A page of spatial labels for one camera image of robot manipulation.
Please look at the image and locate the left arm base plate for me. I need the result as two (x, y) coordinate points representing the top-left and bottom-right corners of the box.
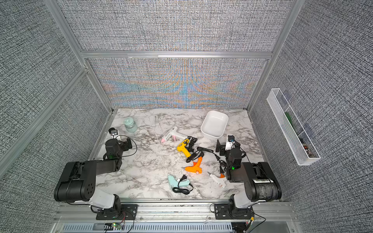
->
(96, 204), (139, 220)

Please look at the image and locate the white storage box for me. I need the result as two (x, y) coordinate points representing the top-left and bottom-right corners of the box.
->
(201, 110), (229, 140)

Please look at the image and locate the mint lid clear jar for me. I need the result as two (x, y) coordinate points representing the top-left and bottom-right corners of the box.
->
(123, 117), (138, 133)

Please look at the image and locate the yellow black glue gun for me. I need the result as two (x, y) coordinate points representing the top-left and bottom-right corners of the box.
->
(177, 136), (198, 158)

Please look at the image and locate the white orange glue gun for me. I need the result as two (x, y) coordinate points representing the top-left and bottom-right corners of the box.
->
(209, 173), (227, 188)

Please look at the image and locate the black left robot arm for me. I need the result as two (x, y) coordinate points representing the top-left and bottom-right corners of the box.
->
(54, 137), (133, 220)

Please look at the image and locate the green item in basket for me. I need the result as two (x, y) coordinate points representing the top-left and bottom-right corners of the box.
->
(284, 112), (295, 131)

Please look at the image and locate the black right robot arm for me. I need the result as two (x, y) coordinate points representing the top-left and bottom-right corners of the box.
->
(214, 136), (282, 219)

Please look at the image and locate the white pink glue gun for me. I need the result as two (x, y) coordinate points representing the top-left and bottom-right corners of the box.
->
(161, 126), (188, 143)

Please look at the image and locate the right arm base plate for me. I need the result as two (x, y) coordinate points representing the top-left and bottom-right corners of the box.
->
(213, 204), (254, 220)

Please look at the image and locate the mint green glue gun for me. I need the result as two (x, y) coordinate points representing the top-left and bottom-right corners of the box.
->
(168, 174), (194, 195)

